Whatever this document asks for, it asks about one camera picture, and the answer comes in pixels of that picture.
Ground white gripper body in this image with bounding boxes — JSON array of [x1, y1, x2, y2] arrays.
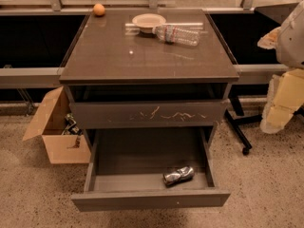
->
[[276, 1, 304, 68]]

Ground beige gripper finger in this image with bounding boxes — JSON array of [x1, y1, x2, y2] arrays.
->
[[257, 27, 280, 49], [260, 69, 304, 134]]

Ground silver redbull can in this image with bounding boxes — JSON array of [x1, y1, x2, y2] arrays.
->
[[163, 166, 195, 186]]

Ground grey closed top drawer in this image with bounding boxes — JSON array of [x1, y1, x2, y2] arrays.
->
[[69, 101, 228, 129]]

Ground grey drawer cabinet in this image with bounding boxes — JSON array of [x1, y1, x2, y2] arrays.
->
[[59, 8, 240, 213]]

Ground open grey middle drawer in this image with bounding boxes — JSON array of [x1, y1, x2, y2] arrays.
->
[[71, 127, 230, 212]]

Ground black rolling stand base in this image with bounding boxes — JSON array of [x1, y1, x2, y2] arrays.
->
[[223, 95, 304, 156]]

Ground clear plastic water bottle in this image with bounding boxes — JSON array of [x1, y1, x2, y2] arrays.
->
[[152, 25, 200, 47]]

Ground orange fruit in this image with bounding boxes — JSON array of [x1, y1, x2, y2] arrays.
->
[[93, 4, 105, 16]]

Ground crushed cans in box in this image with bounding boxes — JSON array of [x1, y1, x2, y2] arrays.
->
[[62, 113, 82, 135]]

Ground open cardboard box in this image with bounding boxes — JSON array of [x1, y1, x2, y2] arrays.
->
[[23, 86, 91, 164]]

